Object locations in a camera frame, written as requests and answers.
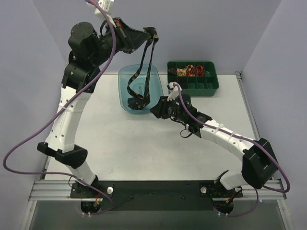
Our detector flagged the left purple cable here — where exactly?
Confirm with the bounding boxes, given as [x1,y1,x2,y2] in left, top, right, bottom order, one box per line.
[2,0,118,216]

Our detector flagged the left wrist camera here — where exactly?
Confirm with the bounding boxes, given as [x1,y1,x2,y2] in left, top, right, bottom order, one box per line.
[85,0,115,16]

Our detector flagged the dark rolled tie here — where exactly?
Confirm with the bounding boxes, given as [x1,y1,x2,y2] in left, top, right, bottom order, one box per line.
[168,68,177,76]

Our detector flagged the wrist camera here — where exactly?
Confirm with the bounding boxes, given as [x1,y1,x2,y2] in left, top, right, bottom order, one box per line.
[167,82,182,101]
[85,0,115,16]

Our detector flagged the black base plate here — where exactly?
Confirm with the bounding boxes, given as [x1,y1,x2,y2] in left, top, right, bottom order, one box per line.
[70,180,243,213]

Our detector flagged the teal plastic tub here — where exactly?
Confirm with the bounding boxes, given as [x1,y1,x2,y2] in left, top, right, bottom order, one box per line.
[118,64,164,115]

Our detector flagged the black gold patterned tie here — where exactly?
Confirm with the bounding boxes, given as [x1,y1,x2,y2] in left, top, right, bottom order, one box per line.
[126,26,159,111]

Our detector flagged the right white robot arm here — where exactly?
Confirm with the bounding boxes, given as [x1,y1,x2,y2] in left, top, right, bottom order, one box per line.
[150,94,277,190]

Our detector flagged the beige patterned rolled tie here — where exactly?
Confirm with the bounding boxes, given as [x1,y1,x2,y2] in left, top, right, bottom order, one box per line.
[177,68,187,77]

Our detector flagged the red black patterned rolled tie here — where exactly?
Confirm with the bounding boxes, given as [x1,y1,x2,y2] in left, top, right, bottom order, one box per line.
[186,64,196,77]

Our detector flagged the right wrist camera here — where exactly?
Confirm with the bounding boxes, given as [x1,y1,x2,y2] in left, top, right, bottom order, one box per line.
[167,82,182,101]

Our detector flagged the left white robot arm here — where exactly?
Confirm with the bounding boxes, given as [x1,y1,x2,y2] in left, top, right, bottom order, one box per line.
[37,18,158,185]

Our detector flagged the orange black rolled tie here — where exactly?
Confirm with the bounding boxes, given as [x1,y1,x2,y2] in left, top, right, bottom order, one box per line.
[195,65,205,77]

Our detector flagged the aluminium rail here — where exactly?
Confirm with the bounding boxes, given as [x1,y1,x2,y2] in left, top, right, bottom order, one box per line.
[28,180,287,202]

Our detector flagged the green compartment organizer box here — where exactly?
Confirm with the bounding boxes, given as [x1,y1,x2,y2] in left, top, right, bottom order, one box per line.
[167,60,219,97]

